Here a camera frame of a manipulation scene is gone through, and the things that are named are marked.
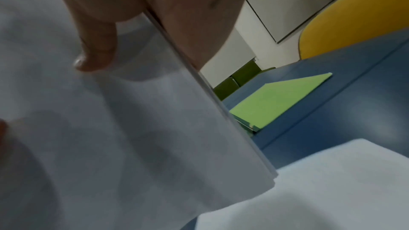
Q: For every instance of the person's right hand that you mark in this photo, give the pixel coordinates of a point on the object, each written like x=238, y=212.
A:
x=179, y=1

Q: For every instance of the person's left hand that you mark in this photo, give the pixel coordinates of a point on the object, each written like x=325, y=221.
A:
x=2, y=133

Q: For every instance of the white paper stack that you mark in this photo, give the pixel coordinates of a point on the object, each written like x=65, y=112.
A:
x=111, y=135

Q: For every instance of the dark green chair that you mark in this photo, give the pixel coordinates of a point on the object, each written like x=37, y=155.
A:
x=247, y=72

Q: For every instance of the green folder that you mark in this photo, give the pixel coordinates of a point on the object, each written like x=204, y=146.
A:
x=281, y=97

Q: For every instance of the yellow chair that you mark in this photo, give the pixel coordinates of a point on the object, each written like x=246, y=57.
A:
x=354, y=17

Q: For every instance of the white paper sheet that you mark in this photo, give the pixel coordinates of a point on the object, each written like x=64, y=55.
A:
x=313, y=188

